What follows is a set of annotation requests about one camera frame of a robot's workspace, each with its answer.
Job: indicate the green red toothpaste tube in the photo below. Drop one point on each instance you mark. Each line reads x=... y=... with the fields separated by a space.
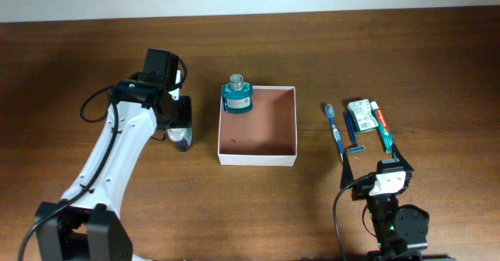
x=385 y=134

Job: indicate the blue white toothbrush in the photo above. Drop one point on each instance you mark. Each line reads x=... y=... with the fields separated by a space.
x=329 y=110

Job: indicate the white cardboard box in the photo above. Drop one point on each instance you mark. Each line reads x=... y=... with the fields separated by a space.
x=265 y=136

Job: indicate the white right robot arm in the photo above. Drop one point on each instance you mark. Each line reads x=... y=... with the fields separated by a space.
x=400 y=231

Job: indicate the teal mouthwash bottle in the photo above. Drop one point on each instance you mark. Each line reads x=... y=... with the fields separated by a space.
x=237 y=95

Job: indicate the clear purple liquid bottle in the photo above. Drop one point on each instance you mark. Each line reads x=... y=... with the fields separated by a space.
x=181 y=137

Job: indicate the white green soap packet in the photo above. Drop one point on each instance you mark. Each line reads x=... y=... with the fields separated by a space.
x=362 y=116

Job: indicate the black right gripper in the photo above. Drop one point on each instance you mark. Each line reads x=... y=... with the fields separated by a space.
x=362 y=187

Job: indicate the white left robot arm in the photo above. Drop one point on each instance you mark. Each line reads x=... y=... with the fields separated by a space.
x=85 y=223

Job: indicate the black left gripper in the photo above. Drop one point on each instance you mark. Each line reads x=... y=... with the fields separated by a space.
x=185 y=118

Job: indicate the blue disposable razor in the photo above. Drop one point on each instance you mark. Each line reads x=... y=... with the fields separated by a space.
x=355 y=148

